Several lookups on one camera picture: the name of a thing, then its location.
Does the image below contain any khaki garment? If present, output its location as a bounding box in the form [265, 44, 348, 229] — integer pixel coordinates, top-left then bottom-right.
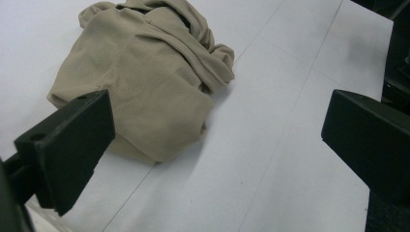
[46, 0, 236, 166]

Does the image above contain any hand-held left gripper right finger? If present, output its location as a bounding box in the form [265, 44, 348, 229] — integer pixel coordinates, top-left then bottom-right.
[320, 89, 410, 205]

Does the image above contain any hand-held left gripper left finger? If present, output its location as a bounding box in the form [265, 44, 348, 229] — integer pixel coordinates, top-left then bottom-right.
[14, 89, 116, 218]

